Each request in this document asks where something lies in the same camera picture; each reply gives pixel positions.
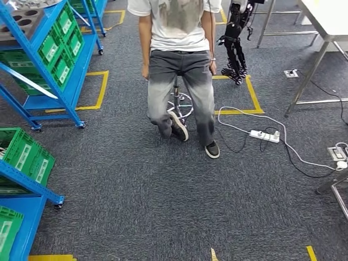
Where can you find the person's left hand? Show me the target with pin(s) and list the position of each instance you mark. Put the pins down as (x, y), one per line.
(213, 66)

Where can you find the person's right hand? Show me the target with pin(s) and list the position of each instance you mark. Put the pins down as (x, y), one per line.
(146, 71)

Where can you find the blue metal shelf rack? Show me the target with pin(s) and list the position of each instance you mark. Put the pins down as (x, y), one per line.
(99, 14)
(29, 223)
(41, 61)

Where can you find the silver round part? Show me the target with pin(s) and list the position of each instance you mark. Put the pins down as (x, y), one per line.
(32, 3)

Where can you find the person's leg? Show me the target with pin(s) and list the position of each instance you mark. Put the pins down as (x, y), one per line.
(199, 97)
(160, 93)

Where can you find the small black humanoid robot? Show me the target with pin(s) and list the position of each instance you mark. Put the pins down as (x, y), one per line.
(235, 47)

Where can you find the yellow floor tape strip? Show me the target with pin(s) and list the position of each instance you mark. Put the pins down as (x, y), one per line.
(223, 16)

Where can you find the chrome stool base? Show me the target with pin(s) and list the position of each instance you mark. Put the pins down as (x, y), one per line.
(180, 104)

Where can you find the person's torso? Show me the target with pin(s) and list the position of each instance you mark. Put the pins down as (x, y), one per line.
(177, 25)

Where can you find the white power strip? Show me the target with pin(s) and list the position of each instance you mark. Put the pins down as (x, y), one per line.
(265, 136)

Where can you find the floor socket plate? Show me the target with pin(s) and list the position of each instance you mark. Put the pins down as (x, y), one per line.
(291, 73)
(333, 153)

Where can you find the white desk with steel legs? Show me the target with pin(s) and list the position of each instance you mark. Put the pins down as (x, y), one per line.
(326, 21)

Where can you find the grey moulded tray with holes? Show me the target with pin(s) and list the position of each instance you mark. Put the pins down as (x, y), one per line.
(24, 21)

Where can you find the yellow broken floor tape square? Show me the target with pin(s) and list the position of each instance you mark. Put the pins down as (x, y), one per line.
(312, 254)

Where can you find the steel table frame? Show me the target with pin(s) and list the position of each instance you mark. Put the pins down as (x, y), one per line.
(265, 21)

